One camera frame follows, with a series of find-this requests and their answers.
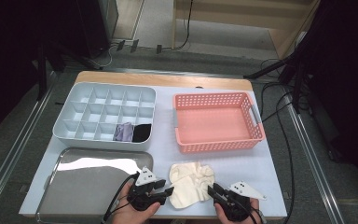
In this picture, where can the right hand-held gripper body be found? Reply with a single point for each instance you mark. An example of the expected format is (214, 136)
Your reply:
(245, 191)

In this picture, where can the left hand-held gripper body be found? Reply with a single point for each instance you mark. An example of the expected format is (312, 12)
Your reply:
(144, 189)

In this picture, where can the cream sock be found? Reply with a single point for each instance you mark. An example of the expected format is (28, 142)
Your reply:
(185, 193)
(203, 174)

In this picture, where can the black sock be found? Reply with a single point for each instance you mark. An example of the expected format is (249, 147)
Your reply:
(138, 133)
(146, 130)

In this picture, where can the grey divided storage box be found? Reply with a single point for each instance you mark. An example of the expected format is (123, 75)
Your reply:
(105, 146)

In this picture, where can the pink plastic basket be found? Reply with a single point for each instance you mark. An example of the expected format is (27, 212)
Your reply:
(211, 124)

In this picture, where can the translucent grey box lid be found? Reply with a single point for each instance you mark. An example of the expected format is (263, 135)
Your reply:
(74, 193)

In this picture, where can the person's left hand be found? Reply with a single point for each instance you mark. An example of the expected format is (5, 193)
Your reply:
(130, 214)

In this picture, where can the person's right hand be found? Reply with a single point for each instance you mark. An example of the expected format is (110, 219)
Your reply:
(230, 219)

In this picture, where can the black tripod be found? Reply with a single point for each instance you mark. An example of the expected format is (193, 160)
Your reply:
(296, 84)

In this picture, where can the black curtain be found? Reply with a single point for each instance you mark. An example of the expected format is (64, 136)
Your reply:
(348, 77)
(6, 46)

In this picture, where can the black metal stand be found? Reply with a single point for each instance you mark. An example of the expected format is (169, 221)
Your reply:
(43, 71)

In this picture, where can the dark metal cabinet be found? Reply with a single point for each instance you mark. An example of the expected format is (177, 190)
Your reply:
(90, 28)

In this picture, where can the light wooden cabinet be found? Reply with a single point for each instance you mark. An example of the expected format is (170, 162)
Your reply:
(230, 6)

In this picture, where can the metal floor rail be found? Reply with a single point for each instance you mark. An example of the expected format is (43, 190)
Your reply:
(12, 152)
(312, 158)

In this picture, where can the small black floor bracket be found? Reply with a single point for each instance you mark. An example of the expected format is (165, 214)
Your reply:
(134, 45)
(120, 45)
(159, 48)

